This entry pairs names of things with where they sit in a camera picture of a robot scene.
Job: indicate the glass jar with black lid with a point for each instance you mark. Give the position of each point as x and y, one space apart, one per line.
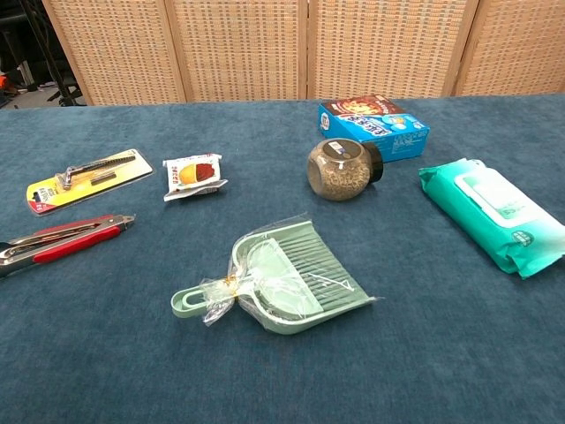
337 170

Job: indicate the green mini dustpan brush set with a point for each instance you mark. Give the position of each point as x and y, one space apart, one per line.
287 278

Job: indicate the blue cardboard box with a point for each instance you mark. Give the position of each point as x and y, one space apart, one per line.
375 123

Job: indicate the blue velvet tablecloth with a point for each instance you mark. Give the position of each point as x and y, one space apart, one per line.
282 344

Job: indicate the black tripod stand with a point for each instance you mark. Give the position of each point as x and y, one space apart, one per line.
53 57

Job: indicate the green wet wipes pack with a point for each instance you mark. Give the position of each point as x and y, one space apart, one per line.
494 212

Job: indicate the red and steel kitchen tongs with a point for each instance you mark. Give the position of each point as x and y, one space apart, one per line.
66 240

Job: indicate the white snack sachet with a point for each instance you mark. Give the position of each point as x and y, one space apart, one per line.
194 175

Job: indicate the razor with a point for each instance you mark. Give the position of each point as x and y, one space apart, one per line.
84 179

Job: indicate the woven rattan folding screen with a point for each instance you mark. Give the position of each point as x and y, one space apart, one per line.
282 48

